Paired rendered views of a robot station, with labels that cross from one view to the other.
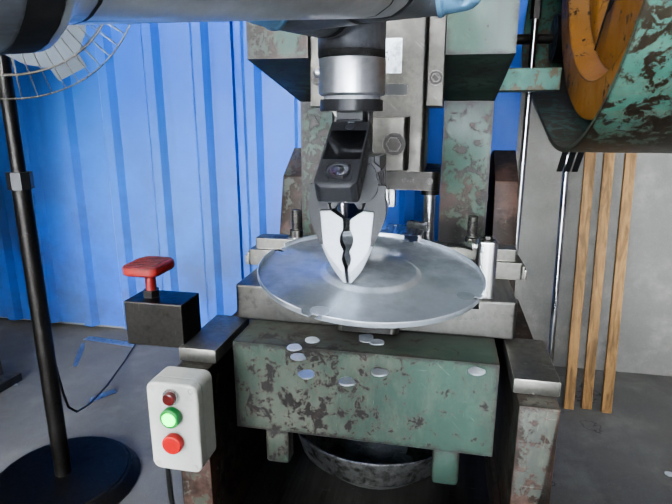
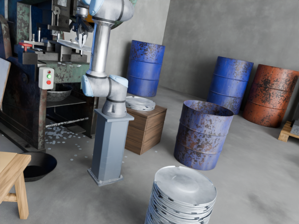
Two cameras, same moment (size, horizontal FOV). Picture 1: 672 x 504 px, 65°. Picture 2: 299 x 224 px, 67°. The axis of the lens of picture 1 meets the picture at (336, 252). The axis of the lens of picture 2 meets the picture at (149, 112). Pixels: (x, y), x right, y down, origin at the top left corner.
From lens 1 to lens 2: 141 cm
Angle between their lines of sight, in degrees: 66
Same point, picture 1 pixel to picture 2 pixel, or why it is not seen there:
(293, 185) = (5, 26)
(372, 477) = (63, 95)
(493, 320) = (84, 58)
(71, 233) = not seen: outside the picture
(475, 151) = not seen: hidden behind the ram
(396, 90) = (65, 10)
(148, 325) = (29, 59)
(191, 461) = (51, 86)
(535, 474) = not seen: hidden behind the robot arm
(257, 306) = (40, 57)
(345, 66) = (86, 10)
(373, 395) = (72, 72)
